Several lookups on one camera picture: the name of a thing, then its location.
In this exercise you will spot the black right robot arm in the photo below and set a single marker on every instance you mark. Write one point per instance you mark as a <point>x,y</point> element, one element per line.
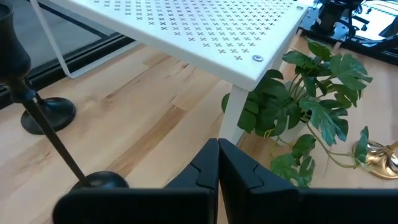
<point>329,14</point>

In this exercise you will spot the white perforated metal shelf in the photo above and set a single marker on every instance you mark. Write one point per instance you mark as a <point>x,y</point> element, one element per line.
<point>186,31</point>

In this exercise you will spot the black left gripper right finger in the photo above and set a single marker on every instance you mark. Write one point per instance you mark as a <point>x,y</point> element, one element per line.
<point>264,202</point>

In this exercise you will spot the gold candlestick holder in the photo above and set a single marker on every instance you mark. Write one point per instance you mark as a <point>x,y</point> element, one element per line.
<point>377,163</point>

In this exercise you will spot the black candlestick holder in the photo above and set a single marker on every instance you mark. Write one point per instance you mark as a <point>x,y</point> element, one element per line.
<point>49,115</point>
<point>12,56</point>

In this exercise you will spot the white plant pot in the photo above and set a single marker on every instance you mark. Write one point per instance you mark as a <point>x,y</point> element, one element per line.
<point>290,133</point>

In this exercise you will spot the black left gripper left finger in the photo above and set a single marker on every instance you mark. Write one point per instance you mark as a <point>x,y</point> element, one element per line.
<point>186,202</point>

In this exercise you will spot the artificial green leafy plant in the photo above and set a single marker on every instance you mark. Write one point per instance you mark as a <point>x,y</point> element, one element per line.
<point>273,105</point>

